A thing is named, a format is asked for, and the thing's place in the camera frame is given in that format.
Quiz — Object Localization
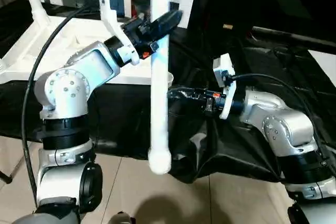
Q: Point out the white plastic table top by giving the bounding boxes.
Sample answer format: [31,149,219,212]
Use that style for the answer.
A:
[0,15,175,86]

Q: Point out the grey metal table leg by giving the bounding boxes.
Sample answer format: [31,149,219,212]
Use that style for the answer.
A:
[0,170,13,184]

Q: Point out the black work surface mat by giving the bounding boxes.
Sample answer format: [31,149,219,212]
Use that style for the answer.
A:
[0,0,336,185]

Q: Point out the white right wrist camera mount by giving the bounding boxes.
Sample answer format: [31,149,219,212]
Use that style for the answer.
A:
[212,53,238,121]

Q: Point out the white flat side panel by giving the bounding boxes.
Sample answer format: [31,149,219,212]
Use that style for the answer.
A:
[307,50,336,86]

